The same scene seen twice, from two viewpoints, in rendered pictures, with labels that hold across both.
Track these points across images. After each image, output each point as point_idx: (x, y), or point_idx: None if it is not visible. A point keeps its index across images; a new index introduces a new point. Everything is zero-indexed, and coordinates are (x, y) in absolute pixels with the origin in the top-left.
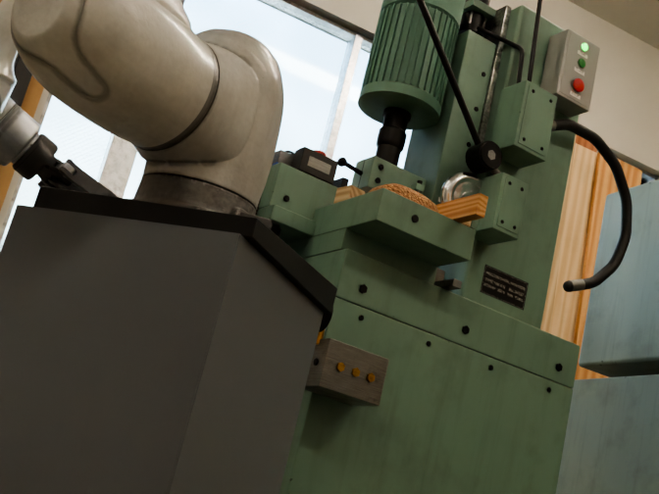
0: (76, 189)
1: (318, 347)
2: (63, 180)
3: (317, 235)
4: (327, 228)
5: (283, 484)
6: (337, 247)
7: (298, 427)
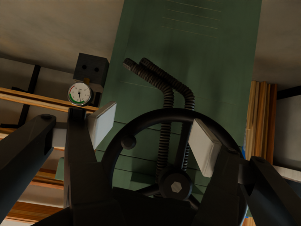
0: (67, 167)
1: (84, 76)
2: (56, 212)
3: (128, 171)
4: (116, 171)
5: (125, 17)
6: (99, 152)
7: (118, 45)
